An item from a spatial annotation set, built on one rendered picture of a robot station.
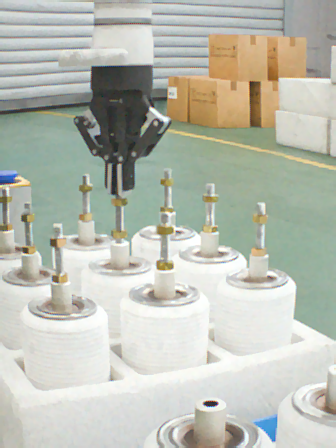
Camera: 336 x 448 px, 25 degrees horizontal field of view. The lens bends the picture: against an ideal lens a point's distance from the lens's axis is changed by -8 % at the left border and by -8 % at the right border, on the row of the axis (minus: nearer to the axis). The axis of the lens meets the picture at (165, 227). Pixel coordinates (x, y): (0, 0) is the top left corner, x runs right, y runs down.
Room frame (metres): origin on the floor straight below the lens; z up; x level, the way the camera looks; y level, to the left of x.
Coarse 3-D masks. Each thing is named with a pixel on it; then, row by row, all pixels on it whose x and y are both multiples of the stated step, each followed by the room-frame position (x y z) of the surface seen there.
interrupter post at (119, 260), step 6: (114, 246) 0.91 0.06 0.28; (120, 246) 0.91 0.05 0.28; (126, 246) 0.91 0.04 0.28; (114, 252) 0.91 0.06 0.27; (120, 252) 0.91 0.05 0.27; (126, 252) 0.91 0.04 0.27; (114, 258) 0.91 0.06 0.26; (120, 258) 0.91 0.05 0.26; (126, 258) 0.91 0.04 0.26; (114, 264) 0.91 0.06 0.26; (120, 264) 0.91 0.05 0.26; (126, 264) 0.91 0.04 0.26
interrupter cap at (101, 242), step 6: (72, 234) 1.05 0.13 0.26; (72, 240) 1.03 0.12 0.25; (96, 240) 1.04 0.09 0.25; (102, 240) 1.03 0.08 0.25; (108, 240) 1.03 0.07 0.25; (66, 246) 1.00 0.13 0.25; (72, 246) 1.00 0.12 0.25; (78, 246) 1.00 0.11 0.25; (84, 246) 1.00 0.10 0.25; (90, 246) 1.00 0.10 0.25; (96, 246) 1.00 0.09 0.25; (102, 246) 1.00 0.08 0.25; (108, 246) 1.00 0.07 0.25
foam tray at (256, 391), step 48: (0, 384) 0.74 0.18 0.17; (96, 384) 0.72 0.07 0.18; (144, 384) 0.72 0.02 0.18; (192, 384) 0.74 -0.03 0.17; (240, 384) 0.77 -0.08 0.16; (288, 384) 0.80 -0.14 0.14; (0, 432) 0.75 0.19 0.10; (48, 432) 0.67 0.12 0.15; (96, 432) 0.69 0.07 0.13; (144, 432) 0.72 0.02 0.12
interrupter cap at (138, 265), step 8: (128, 256) 0.95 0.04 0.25; (136, 256) 0.95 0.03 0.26; (96, 264) 0.92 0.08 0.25; (104, 264) 0.92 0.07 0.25; (136, 264) 0.92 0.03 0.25; (144, 264) 0.92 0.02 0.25; (96, 272) 0.89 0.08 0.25; (104, 272) 0.88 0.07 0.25; (112, 272) 0.88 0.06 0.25; (120, 272) 0.88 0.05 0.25; (128, 272) 0.89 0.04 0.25; (136, 272) 0.89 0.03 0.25; (144, 272) 0.90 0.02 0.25
